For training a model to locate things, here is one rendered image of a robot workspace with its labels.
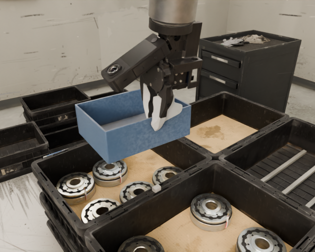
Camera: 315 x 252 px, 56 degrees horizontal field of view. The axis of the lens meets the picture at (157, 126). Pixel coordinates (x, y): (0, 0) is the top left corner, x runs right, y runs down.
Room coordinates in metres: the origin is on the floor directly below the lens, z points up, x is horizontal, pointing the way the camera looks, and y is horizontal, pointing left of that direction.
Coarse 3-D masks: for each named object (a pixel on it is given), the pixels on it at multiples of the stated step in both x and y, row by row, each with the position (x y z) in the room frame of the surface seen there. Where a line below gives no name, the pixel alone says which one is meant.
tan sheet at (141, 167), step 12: (132, 156) 0.82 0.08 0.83; (144, 156) 0.82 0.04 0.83; (156, 156) 0.82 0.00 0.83; (132, 168) 0.75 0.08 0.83; (144, 168) 0.75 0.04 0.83; (156, 168) 0.75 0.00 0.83; (132, 180) 0.69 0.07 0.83; (144, 180) 0.69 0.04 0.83; (96, 192) 0.64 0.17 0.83; (108, 192) 0.64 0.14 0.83; (84, 204) 0.59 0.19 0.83
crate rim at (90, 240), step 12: (204, 168) 0.62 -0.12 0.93; (228, 168) 0.62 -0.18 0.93; (180, 180) 0.57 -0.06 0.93; (252, 180) 0.57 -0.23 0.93; (156, 192) 0.53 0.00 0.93; (264, 192) 0.53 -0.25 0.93; (132, 204) 0.49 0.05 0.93; (288, 204) 0.49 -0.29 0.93; (120, 216) 0.46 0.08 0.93; (312, 216) 0.45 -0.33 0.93; (96, 228) 0.42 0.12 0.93; (312, 228) 0.42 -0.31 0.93; (96, 240) 0.39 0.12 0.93; (300, 240) 0.39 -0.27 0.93
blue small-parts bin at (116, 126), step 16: (112, 96) 0.63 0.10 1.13; (128, 96) 0.65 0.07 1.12; (80, 112) 0.55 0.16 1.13; (96, 112) 0.60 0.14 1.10; (112, 112) 0.62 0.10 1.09; (128, 112) 0.65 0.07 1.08; (144, 112) 0.67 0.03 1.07; (80, 128) 0.56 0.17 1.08; (96, 128) 0.48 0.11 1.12; (112, 128) 0.47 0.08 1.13; (128, 128) 0.48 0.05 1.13; (144, 128) 0.50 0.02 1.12; (160, 128) 0.52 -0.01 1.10; (176, 128) 0.54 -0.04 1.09; (96, 144) 0.49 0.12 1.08; (112, 144) 0.46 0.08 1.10; (128, 144) 0.48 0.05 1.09; (144, 144) 0.50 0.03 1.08; (160, 144) 0.52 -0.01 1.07; (112, 160) 0.46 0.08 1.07
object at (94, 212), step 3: (99, 204) 0.56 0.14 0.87; (102, 204) 0.56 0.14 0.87; (105, 204) 0.56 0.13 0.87; (96, 207) 0.54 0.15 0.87; (99, 207) 0.55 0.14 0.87; (102, 207) 0.55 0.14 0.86; (105, 207) 0.55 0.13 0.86; (108, 207) 0.54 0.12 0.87; (93, 210) 0.53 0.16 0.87; (96, 210) 0.54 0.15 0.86; (108, 210) 0.53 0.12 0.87; (93, 213) 0.52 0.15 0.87; (96, 213) 0.53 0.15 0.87; (93, 216) 0.52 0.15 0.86; (96, 216) 0.52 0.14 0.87
